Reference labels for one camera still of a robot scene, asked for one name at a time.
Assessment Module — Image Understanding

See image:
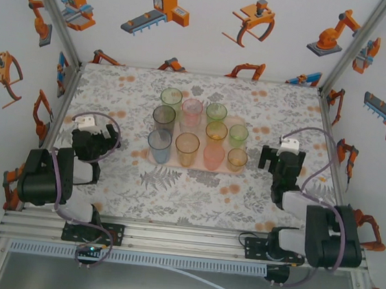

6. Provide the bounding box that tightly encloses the small orange plastic glass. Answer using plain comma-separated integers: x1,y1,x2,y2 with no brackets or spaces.
225,147,250,174

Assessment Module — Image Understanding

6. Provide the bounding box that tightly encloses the small green plastic glass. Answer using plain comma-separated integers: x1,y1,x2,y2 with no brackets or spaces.
204,101,229,125
227,123,251,150

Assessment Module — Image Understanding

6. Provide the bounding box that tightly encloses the blue plastic glass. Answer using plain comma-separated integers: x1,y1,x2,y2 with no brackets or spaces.
145,127,174,165

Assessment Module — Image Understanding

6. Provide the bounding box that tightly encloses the pink rectangular tray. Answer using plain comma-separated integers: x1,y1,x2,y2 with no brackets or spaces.
146,106,252,176

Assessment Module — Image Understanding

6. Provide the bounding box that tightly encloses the salmon plastic glass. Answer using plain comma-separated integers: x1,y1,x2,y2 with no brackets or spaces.
201,142,227,172

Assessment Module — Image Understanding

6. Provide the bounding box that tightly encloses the grey plastic glass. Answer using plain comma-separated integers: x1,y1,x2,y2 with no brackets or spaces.
150,103,179,140

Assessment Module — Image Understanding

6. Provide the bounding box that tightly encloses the amber yellow plastic glass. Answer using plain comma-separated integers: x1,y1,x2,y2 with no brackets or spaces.
203,119,230,146

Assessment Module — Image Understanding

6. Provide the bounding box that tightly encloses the tall green plastic glass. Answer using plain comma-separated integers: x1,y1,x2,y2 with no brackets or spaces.
157,86,185,123

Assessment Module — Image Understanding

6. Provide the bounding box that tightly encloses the tall orange plastic glass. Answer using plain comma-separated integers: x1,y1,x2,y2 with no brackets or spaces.
172,130,202,169

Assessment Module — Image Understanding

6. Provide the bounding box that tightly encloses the clear tall plastic glass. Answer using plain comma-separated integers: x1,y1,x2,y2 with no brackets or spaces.
178,97,205,136

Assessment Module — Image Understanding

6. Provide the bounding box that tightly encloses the floral tablecloth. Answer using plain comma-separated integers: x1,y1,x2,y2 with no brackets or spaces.
22,56,367,243

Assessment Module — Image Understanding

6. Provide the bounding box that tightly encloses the black controller board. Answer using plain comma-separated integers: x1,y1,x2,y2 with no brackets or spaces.
263,264,291,288
74,242,104,270

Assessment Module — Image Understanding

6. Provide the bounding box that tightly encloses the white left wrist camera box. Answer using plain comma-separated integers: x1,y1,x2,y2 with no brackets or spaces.
71,113,97,133

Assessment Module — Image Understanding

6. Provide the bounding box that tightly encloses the aluminium side rail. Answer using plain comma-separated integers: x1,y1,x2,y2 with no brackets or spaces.
37,59,84,150
306,87,354,206

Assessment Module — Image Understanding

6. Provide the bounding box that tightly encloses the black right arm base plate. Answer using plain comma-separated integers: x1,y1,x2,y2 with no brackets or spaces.
242,235,307,267

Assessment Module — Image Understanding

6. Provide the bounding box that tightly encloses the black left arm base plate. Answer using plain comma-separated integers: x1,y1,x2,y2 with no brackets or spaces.
60,218,126,248

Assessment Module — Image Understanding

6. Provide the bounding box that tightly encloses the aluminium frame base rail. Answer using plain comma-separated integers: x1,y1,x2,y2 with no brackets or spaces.
0,205,372,276

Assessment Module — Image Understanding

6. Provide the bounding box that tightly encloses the aluminium frame post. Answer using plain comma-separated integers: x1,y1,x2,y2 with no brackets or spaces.
319,0,386,102
14,0,91,71

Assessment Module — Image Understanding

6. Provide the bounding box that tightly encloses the white slotted cable duct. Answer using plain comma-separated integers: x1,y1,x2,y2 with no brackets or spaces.
7,238,269,279

